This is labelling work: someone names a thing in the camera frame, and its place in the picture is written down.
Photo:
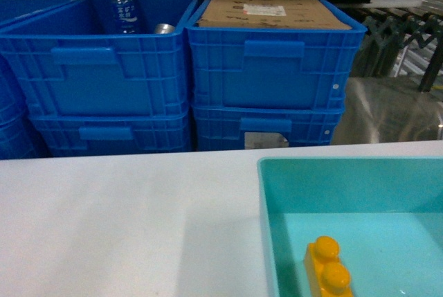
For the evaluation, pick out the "brown cardboard box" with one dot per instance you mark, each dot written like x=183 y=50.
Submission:
x=274 y=14

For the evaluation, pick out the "teal plastic tray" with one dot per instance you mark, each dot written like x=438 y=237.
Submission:
x=385 y=213

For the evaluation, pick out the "blue crate under bottle crate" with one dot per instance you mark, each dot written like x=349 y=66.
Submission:
x=96 y=136

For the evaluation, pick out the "left lower blue crate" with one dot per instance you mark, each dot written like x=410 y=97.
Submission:
x=20 y=140

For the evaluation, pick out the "clear water bottle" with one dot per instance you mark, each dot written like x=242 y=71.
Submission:
x=126 y=17

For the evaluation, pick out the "grey roller conveyor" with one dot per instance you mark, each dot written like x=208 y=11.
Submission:
x=391 y=30

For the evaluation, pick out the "silver metal cup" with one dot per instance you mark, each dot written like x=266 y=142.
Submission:
x=163 y=29

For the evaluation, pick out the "yellow toy block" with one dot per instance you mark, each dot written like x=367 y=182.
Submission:
x=327 y=276

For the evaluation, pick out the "blue crate with label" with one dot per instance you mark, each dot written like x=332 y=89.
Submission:
x=225 y=128

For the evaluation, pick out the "blue crate with bottle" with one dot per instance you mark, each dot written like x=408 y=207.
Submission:
x=142 y=74

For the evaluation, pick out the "blue crate holding cardboard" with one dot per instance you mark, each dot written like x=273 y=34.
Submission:
x=272 y=68

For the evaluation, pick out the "left upper blue crate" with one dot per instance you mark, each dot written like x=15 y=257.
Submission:
x=34 y=42

